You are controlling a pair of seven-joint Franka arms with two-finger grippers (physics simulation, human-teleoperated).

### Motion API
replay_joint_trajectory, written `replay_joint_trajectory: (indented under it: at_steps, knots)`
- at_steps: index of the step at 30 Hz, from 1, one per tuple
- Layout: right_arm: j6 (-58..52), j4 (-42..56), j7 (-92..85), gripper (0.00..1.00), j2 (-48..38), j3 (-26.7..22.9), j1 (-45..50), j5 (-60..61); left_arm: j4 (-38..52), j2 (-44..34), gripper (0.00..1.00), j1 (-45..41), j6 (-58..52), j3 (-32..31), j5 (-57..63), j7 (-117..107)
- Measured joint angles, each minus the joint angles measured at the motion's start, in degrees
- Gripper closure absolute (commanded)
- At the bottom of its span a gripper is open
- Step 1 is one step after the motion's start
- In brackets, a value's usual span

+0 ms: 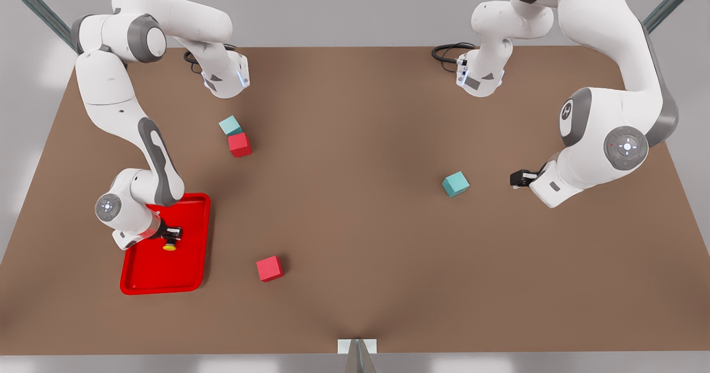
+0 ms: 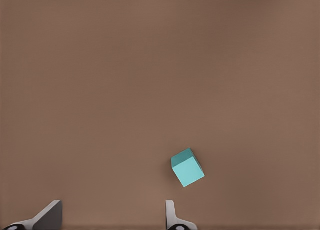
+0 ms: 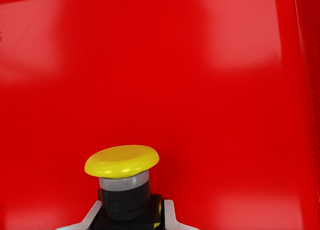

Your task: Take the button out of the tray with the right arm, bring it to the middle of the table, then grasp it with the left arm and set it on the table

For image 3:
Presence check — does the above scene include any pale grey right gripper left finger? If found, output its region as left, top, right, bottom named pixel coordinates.
left=57, top=200, right=103, bottom=230

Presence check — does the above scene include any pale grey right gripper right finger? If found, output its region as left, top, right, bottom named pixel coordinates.
left=163, top=199, right=200, bottom=230

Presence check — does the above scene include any yellow push button black base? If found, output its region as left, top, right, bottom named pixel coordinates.
left=84, top=144, right=163, bottom=230

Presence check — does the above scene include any large red glossy box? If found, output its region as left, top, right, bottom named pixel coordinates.
left=0, top=0, right=320, bottom=230

